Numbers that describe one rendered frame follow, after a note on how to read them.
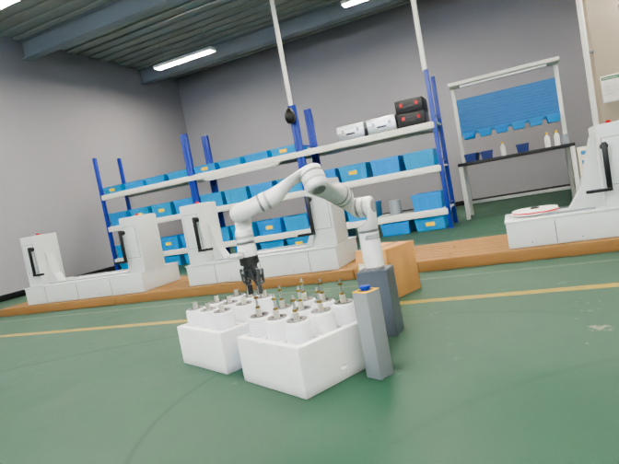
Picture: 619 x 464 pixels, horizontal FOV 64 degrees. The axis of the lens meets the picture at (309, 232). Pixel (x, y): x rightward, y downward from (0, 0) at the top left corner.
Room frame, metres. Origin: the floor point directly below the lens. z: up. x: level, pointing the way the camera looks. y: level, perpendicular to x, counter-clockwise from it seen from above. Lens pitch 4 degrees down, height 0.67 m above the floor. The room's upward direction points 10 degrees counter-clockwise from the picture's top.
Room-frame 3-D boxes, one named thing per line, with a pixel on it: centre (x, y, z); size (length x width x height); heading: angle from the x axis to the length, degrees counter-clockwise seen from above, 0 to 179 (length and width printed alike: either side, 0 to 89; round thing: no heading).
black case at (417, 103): (6.36, -1.56, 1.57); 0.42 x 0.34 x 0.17; 156
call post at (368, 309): (1.73, -0.16, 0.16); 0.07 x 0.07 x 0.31; 40
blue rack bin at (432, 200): (6.38, -1.61, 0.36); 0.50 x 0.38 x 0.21; 157
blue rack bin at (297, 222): (7.11, 0.06, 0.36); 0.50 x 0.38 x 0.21; 156
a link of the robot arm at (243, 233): (1.92, 0.25, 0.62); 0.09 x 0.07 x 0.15; 177
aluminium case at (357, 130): (6.67, -0.84, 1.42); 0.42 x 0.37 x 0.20; 154
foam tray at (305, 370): (1.90, 0.09, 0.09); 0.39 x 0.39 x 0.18; 40
